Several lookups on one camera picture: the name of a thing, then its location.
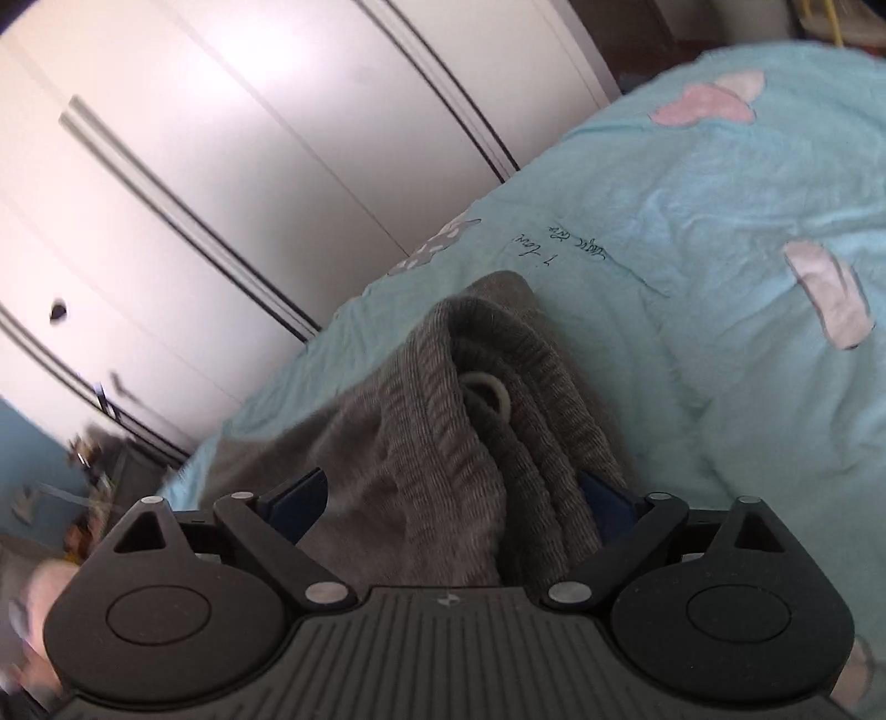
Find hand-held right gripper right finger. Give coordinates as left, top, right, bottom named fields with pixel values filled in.
left=543, top=471, right=788, bottom=611

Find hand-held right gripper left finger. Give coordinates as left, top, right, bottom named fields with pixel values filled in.
left=102, top=467, right=356, bottom=611

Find grey drawstring pants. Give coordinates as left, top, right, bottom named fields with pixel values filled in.
left=190, top=270, right=641, bottom=591

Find grey dresser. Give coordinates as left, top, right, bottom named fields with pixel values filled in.
left=65, top=425, right=189, bottom=517

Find light blue printed bedsheet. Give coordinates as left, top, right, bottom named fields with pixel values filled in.
left=166, top=38, right=886, bottom=714

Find white wardrobe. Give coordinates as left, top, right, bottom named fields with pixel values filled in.
left=0, top=0, right=620, bottom=465

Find black wardrobe handle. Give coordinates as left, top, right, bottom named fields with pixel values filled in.
left=102, top=372, right=132, bottom=418

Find yellow chair frame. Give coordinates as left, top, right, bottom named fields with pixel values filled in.
left=789, top=0, right=886, bottom=48

